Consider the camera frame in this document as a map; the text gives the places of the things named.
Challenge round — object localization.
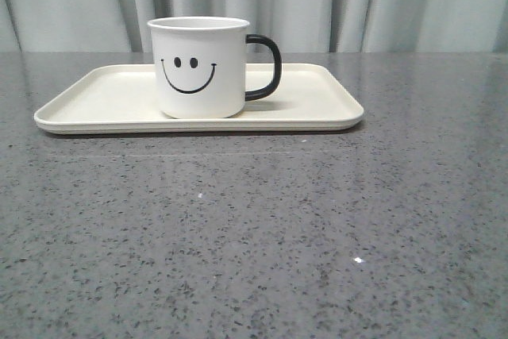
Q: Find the cream rectangular plastic tray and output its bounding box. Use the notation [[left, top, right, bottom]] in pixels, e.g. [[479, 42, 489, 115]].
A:
[[34, 63, 364, 134]]

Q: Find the pale grey-green curtain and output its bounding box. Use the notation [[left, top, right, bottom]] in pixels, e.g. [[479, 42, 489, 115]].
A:
[[1, 0, 507, 52]]

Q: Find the white smiley face mug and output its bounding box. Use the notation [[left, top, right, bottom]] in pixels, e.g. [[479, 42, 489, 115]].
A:
[[148, 16, 283, 119]]

